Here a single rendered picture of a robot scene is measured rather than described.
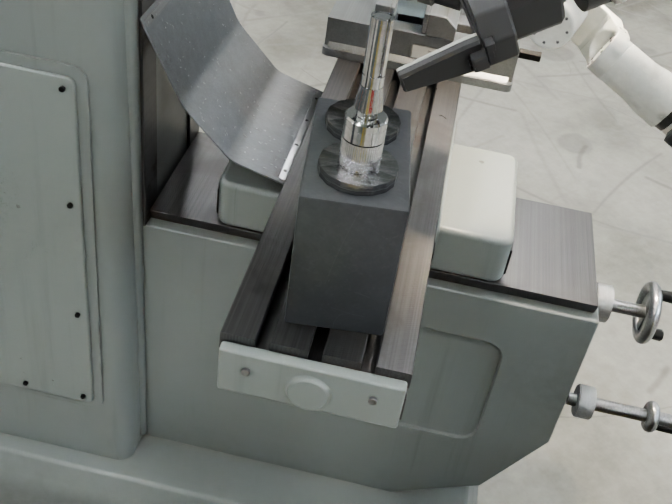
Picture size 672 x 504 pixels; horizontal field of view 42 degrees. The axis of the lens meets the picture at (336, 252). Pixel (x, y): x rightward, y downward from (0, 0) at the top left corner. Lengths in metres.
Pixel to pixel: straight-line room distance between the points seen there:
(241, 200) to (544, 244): 0.55
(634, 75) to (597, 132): 2.41
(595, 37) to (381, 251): 0.54
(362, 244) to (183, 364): 0.85
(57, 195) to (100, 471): 0.64
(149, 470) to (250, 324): 0.89
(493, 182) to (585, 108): 2.32
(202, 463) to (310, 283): 0.95
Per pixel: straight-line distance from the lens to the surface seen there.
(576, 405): 1.66
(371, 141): 0.94
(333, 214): 0.95
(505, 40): 0.63
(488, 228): 1.47
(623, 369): 2.65
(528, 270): 1.55
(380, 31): 0.90
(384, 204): 0.95
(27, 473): 1.98
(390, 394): 1.03
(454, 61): 0.64
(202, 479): 1.89
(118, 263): 1.58
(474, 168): 1.61
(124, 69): 1.39
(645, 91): 1.32
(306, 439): 1.83
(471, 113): 3.62
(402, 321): 1.09
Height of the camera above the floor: 1.72
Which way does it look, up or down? 39 degrees down
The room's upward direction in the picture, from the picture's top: 9 degrees clockwise
